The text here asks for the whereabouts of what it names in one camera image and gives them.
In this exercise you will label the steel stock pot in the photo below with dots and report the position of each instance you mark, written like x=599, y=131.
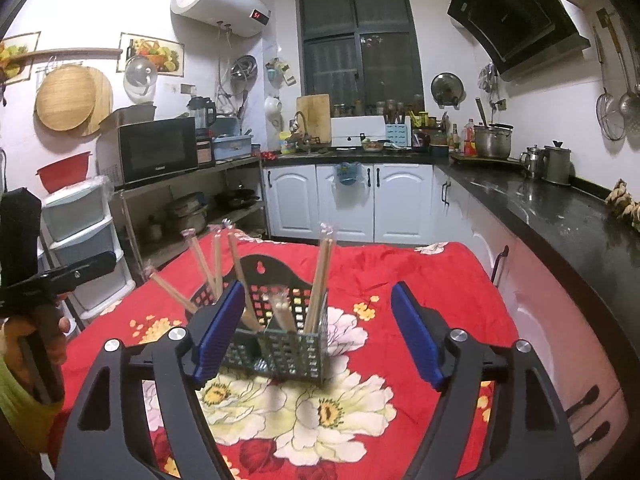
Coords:
x=493, y=141

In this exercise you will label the wrapped chopsticks leaning in basket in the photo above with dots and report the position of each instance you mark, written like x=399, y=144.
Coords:
x=192, y=240

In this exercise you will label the black range hood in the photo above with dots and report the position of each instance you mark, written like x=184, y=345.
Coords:
x=520, y=36

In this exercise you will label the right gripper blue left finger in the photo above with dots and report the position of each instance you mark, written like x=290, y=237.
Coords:
x=211, y=330

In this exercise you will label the round wooden board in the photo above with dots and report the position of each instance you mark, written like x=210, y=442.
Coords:
x=74, y=100

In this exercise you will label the black blender jug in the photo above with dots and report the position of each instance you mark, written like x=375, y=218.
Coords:
x=203, y=111

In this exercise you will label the dark green plastic utensil basket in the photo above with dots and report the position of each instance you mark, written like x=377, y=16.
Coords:
x=283, y=349

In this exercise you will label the fruit picture on wall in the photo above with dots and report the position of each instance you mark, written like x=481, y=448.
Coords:
x=167, y=56

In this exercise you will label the white plastic drawer unit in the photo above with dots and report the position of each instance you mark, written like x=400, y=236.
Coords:
x=76, y=223

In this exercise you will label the green sleeve forearm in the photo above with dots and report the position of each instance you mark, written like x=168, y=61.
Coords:
x=30, y=419

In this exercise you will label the red floral tablecloth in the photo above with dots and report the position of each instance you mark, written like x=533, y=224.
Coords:
x=371, y=413

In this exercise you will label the long wrapped chopsticks on flower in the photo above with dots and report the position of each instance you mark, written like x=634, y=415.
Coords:
x=249, y=317

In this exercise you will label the steel kettle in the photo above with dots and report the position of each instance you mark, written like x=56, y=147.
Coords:
x=532, y=160

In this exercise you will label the wrapped chopsticks upright in basket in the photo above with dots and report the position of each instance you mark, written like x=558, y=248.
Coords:
x=320, y=277

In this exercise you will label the hanging steel ladle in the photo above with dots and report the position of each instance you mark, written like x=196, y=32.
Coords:
x=628, y=105

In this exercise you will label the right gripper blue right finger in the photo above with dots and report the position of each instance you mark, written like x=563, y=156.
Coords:
x=425, y=334

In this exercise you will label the wooden cutting board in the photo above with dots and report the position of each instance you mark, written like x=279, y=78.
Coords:
x=317, y=112

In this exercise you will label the black microwave oven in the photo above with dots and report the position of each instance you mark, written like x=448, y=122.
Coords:
x=147, y=150

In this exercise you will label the hanging wire strainer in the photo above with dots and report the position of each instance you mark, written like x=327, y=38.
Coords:
x=608, y=114

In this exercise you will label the glass pot lid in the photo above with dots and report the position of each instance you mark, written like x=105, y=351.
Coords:
x=140, y=77

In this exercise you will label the left hand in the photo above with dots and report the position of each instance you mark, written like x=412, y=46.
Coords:
x=34, y=344

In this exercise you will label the red plastic basin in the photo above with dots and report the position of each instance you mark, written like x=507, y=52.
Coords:
x=65, y=172

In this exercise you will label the hanging pot lid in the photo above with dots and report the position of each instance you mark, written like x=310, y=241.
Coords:
x=447, y=90

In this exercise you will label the dark kitchen window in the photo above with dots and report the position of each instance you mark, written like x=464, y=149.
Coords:
x=359, y=52

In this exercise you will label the white water heater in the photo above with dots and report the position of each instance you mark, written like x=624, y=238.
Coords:
x=244, y=18

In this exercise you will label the blue knife block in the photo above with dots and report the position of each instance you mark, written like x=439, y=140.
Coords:
x=397, y=131

